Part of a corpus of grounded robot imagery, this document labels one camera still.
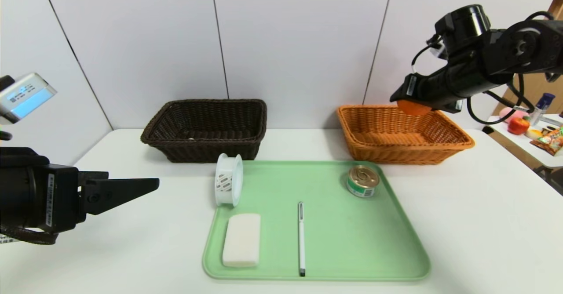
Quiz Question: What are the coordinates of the tin can with green label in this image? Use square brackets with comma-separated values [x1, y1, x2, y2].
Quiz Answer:
[346, 165, 380, 198]

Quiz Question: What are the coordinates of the white sponge block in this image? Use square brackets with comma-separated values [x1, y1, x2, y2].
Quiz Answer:
[223, 213, 261, 267]

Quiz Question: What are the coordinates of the red apple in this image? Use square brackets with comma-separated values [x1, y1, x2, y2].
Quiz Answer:
[507, 117, 530, 136]

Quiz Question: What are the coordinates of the orange wicker basket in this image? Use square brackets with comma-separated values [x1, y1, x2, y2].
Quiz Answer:
[336, 105, 475, 166]

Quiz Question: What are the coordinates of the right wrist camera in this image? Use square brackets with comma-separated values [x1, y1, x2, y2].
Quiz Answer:
[428, 34, 446, 58]

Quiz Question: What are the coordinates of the dark brown wicker basket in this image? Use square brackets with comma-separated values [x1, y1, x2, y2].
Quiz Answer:
[141, 99, 268, 163]

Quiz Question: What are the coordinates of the white pen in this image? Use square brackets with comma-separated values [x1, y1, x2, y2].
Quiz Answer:
[298, 202, 306, 276]

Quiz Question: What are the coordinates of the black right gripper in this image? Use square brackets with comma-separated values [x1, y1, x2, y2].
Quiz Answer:
[389, 63, 455, 110]

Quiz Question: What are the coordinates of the bottle with blue cap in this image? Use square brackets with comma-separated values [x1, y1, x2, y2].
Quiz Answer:
[528, 93, 555, 127]

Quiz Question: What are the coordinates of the light green plastic tray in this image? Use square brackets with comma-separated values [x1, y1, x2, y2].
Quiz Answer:
[203, 160, 431, 281]

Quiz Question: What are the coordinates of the orange fruit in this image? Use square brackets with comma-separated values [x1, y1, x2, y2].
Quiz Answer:
[397, 100, 434, 117]

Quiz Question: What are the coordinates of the colourful snack packet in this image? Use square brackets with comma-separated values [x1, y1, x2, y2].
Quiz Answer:
[529, 128, 563, 156]

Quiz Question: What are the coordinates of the white tape roll in case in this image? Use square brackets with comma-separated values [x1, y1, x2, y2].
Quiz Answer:
[215, 153, 244, 207]

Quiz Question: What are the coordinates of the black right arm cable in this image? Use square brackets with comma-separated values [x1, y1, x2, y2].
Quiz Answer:
[411, 11, 556, 126]

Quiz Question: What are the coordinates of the pink peach toy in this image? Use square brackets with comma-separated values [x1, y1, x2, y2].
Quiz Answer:
[498, 106, 528, 124]

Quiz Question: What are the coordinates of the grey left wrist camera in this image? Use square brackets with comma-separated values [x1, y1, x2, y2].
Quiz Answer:
[0, 73, 58, 124]

